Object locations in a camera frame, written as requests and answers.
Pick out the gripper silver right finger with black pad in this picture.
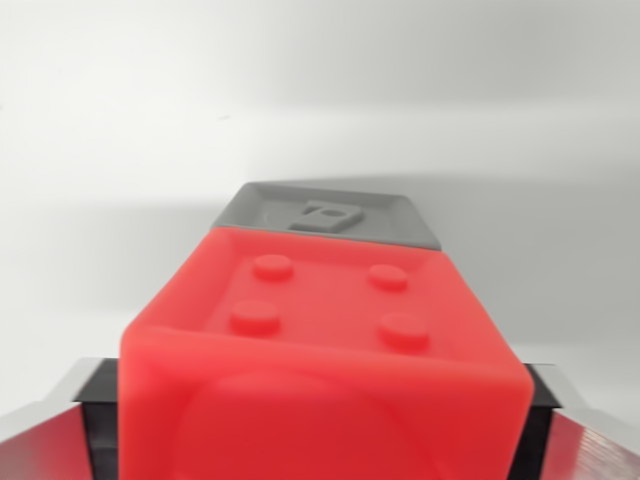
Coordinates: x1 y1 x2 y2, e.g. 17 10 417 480
508 362 640 480

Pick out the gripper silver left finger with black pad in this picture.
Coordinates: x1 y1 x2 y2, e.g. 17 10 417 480
0 356 121 480

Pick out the red cube with studs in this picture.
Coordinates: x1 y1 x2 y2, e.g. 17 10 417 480
115 226 534 480

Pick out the grey cube with embossed letter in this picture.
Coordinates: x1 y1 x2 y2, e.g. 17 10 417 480
212 181 444 252

